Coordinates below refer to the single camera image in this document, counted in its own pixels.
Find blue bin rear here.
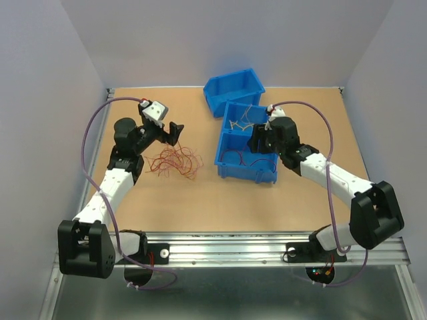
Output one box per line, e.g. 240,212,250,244
203,68,266,118

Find aluminium rail frame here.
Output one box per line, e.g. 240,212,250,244
50,88,426,319

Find yellow wire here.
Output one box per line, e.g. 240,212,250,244
230,105,258,133

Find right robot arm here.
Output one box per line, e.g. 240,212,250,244
248,117,404,263

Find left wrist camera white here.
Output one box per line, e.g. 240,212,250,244
138,99,169,128

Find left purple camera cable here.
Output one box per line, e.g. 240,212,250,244
81,97,177,291

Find blue bin double front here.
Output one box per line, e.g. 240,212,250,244
214,102,278,183

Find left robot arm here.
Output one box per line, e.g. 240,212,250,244
57,117,184,279

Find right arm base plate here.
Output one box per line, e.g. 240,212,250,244
282,242,347,285

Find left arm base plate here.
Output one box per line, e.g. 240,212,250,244
117,243,170,290

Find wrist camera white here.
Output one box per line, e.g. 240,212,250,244
138,99,169,128
264,104,286,131

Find red wires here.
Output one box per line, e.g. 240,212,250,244
143,141,204,183

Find single red wire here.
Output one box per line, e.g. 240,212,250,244
222,149,278,174

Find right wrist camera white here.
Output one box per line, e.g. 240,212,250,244
264,104,286,131

